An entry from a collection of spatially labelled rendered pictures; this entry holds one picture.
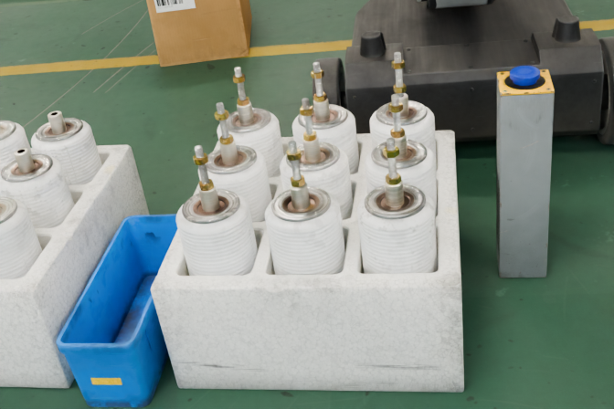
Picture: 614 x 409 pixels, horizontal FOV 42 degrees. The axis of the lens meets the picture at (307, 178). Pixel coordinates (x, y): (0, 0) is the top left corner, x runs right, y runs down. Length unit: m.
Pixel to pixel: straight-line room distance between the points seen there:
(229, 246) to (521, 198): 0.43
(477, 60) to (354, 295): 0.65
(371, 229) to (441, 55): 0.63
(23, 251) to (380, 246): 0.49
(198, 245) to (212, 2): 1.16
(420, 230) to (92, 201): 0.53
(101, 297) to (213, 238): 0.27
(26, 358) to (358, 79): 0.74
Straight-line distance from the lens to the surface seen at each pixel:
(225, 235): 1.01
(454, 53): 1.55
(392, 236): 0.97
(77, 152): 1.32
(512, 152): 1.15
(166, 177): 1.64
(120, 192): 1.36
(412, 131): 1.17
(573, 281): 1.28
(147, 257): 1.35
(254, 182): 1.11
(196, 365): 1.12
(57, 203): 1.24
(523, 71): 1.13
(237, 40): 2.13
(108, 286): 1.24
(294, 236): 0.98
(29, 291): 1.12
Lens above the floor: 0.80
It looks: 31 degrees down
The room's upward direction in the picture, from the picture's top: 8 degrees counter-clockwise
